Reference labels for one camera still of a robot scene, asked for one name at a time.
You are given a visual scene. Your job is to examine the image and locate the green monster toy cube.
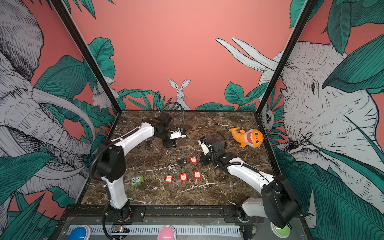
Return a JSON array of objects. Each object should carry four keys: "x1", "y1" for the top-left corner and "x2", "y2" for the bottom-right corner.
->
[{"x1": 131, "y1": 175, "x2": 145, "y2": 188}]

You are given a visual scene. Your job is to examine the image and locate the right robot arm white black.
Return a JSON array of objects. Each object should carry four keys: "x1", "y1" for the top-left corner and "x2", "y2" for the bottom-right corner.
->
[{"x1": 198, "y1": 137, "x2": 301, "y2": 229}]

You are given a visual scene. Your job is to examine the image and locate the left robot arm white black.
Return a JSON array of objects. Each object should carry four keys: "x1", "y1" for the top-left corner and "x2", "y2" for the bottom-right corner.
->
[{"x1": 89, "y1": 102, "x2": 187, "y2": 222}]

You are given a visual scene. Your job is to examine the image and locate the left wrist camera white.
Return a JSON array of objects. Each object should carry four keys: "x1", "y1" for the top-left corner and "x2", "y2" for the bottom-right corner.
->
[{"x1": 169, "y1": 128, "x2": 187, "y2": 140}]

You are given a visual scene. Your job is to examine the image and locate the red padlock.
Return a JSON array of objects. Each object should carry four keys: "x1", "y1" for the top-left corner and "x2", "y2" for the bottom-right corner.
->
[
  {"x1": 190, "y1": 156, "x2": 198, "y2": 165},
  {"x1": 180, "y1": 173, "x2": 188, "y2": 183},
  {"x1": 165, "y1": 175, "x2": 174, "y2": 184},
  {"x1": 194, "y1": 171, "x2": 202, "y2": 180}
]

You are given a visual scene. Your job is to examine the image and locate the black mounting rail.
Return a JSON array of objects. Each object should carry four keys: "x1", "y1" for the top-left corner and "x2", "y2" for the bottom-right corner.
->
[{"x1": 60, "y1": 205, "x2": 266, "y2": 225}]

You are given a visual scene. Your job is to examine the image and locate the pink push button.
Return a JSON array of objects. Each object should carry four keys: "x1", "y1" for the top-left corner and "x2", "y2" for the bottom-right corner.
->
[{"x1": 157, "y1": 225, "x2": 177, "y2": 240}]

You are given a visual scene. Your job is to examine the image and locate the blue push button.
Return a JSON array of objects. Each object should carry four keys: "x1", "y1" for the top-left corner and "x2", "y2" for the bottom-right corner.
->
[{"x1": 68, "y1": 225, "x2": 92, "y2": 240}]

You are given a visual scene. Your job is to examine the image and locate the green push button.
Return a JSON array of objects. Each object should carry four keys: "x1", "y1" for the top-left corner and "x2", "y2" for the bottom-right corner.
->
[{"x1": 270, "y1": 223, "x2": 291, "y2": 239}]

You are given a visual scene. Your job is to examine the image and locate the white slotted cable duct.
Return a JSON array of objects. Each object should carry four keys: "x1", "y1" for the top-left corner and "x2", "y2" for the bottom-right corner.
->
[{"x1": 68, "y1": 224, "x2": 241, "y2": 237}]

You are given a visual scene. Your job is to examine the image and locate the orange shark plush toy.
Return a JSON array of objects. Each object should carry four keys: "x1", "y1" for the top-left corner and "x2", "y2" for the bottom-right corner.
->
[{"x1": 229, "y1": 128, "x2": 264, "y2": 148}]

